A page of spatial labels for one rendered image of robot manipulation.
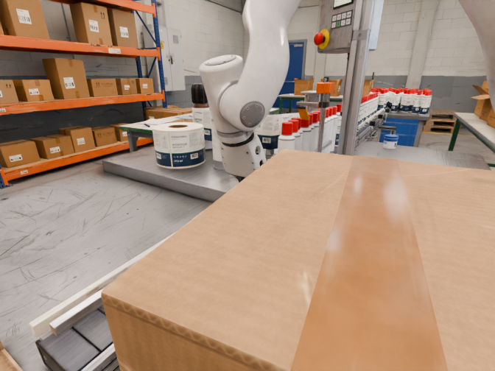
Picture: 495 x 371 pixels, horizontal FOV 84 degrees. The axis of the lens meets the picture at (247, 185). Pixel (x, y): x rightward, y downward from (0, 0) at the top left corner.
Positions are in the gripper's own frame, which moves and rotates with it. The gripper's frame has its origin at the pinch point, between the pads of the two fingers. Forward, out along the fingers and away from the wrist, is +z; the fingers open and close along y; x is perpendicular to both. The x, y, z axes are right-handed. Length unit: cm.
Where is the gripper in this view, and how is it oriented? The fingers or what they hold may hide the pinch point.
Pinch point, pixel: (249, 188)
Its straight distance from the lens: 70.3
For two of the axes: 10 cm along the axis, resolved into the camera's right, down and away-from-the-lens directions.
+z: 1.8, 7.6, 6.2
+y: -8.5, -2.0, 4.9
